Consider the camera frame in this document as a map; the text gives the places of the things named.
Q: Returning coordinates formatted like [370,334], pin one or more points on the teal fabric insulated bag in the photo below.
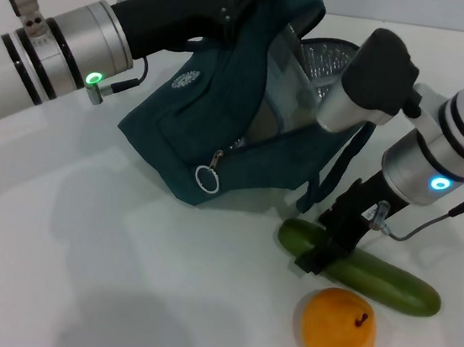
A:
[169,132]

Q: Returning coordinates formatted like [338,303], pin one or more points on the green cucumber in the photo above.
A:
[387,285]

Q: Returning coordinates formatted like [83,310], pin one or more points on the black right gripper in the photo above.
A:
[358,210]

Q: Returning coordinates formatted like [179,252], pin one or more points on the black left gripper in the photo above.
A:
[175,14]

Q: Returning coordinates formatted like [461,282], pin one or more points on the orange yellow pear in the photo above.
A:
[335,334]

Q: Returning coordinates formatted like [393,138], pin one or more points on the clear blue-rimmed plastic container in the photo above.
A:
[288,96]

